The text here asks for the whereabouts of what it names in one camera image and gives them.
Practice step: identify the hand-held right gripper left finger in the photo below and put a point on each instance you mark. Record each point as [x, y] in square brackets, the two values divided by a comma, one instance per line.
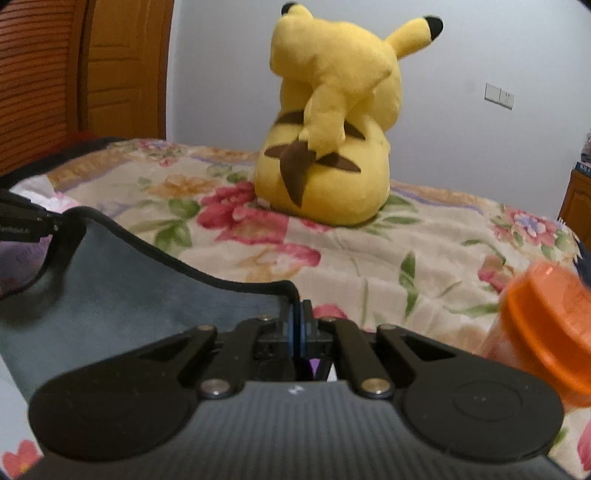
[290, 333]

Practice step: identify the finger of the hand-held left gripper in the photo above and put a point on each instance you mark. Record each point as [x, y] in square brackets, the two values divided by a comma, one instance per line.
[53, 225]

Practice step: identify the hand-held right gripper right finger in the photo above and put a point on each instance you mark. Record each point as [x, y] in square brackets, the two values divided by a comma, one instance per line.
[306, 333]

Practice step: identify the grey towel with black edge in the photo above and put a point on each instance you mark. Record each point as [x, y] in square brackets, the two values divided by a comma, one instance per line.
[138, 295]

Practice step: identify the pale purple printed cloth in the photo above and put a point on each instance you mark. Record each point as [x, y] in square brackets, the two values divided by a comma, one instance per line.
[23, 261]

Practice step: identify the floral bed blanket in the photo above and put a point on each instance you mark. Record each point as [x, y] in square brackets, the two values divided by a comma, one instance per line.
[369, 258]

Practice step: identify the wooden louvred panel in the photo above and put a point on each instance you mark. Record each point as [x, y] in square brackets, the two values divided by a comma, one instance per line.
[37, 78]

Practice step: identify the wooden door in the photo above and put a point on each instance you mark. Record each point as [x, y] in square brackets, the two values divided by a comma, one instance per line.
[124, 64]

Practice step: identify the yellow plush toy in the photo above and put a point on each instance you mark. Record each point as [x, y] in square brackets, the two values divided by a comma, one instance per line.
[332, 138]

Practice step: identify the orange lidded plastic jar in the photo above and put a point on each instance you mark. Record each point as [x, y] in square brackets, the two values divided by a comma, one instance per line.
[549, 332]

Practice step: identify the wooden nightstand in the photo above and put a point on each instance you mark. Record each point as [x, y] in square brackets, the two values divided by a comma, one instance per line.
[577, 203]

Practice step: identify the white wall switch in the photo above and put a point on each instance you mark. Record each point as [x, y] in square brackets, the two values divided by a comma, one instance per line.
[492, 92]

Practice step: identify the white wall socket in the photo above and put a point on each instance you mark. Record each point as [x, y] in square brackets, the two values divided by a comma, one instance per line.
[507, 99]

